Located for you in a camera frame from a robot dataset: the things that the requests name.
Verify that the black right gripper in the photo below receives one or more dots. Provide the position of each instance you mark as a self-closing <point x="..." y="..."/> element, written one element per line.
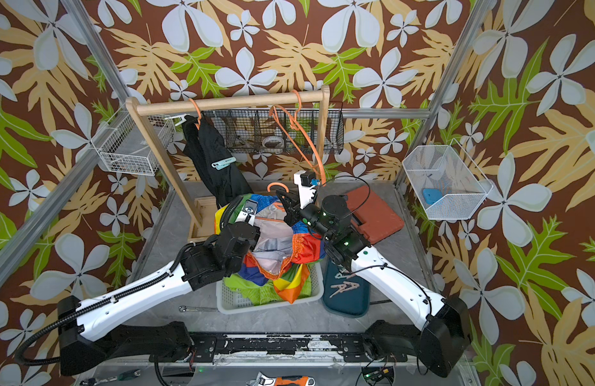
<point x="292" y="201"/>

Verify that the orange hanger of rainbow shorts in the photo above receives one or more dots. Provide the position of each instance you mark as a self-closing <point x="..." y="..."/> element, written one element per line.
<point x="277" y="187"/>

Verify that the rainbow striped shorts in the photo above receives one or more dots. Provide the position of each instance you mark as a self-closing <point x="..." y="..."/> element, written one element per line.
<point x="280" y="250"/>

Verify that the black shorts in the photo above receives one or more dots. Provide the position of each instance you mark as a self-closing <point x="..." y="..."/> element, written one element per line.
<point x="205" y="146"/>

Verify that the mint clothespin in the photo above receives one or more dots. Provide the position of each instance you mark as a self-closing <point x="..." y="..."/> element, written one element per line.
<point x="223" y="163"/>

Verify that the orange hanger of green shorts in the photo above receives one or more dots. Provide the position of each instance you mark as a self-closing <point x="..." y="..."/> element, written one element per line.
<point x="295" y="125"/>

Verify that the orange hanger of black shorts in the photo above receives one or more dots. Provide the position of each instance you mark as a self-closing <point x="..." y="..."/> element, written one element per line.
<point x="198" y="112"/>

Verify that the lime green shorts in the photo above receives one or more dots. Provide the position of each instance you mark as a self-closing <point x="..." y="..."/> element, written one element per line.
<point x="287" y="288"/>

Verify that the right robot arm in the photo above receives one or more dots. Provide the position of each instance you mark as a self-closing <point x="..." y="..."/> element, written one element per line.
<point x="439" y="332"/>

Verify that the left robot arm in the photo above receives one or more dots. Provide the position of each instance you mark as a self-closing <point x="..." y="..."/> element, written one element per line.
<point x="92" y="331"/>

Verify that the red plastic tool case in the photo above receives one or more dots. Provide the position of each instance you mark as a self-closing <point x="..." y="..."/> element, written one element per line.
<point x="372" y="216"/>

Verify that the dark teal tray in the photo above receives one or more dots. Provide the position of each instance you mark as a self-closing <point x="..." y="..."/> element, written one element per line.
<point x="352" y="304"/>

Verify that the white plastic laundry basket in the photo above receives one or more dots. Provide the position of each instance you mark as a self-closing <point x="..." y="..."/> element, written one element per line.
<point x="231" y="302"/>

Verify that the blue object in basket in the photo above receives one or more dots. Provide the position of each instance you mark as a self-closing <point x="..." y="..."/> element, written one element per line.
<point x="431" y="195"/>

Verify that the small silver wrench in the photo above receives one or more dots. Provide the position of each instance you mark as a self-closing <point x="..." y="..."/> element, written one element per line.
<point x="190" y="309"/>

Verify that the white mesh basket right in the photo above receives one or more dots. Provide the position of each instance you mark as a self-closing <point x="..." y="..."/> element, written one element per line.
<point x="450" y="169"/>

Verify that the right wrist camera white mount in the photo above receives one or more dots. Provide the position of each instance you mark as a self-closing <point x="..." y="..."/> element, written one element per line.
<point x="307" y="183"/>

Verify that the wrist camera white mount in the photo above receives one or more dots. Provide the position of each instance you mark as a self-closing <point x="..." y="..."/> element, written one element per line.
<point x="307" y="183"/>
<point x="247" y="213"/>

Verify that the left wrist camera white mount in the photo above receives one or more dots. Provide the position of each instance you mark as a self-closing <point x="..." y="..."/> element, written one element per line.
<point x="247" y="213"/>

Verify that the black wire basket back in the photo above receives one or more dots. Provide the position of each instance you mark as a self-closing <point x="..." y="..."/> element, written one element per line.
<point x="254" y="131"/>

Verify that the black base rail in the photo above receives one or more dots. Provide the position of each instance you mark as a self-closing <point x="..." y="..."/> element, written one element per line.
<point x="278" y="347"/>

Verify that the white wire basket left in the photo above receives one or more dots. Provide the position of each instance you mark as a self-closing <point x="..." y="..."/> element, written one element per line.
<point x="123" y="148"/>

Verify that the orange handled adjustable wrench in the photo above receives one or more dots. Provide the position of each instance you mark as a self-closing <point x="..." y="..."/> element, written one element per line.
<point x="262" y="380"/>

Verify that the aluminium frame post left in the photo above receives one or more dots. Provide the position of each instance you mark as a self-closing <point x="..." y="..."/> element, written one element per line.
<point x="17" y="248"/>

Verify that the aluminium frame post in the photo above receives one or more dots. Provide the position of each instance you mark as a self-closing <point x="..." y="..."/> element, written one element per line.
<point x="17" y="248"/>
<point x="460" y="52"/>

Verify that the green handled screwdriver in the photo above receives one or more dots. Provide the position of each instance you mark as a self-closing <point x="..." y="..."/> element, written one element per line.
<point x="124" y="376"/>

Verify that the aluminium frame post right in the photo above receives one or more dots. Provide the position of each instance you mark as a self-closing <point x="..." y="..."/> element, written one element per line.
<point x="460" y="52"/>

